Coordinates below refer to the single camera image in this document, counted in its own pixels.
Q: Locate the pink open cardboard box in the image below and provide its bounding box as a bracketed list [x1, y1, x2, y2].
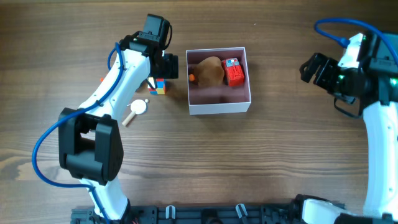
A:
[186, 47, 251, 115]

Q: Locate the left blue cable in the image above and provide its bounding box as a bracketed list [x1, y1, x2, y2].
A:
[31, 42, 125, 224]

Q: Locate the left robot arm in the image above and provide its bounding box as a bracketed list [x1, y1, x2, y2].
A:
[58, 14, 178, 223]

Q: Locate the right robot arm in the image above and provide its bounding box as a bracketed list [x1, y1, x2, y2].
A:
[299, 31, 397, 223]

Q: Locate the multicolour puzzle cube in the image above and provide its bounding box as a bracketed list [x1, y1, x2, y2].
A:
[147, 77, 166, 95]

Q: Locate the brown plush toy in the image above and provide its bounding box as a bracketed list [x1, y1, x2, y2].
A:
[188, 57, 224, 88]

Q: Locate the red toy fire truck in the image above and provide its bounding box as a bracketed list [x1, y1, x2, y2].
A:
[221, 58, 245, 86]

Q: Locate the white pig rattle drum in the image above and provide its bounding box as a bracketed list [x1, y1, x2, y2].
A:
[122, 99, 149, 126]

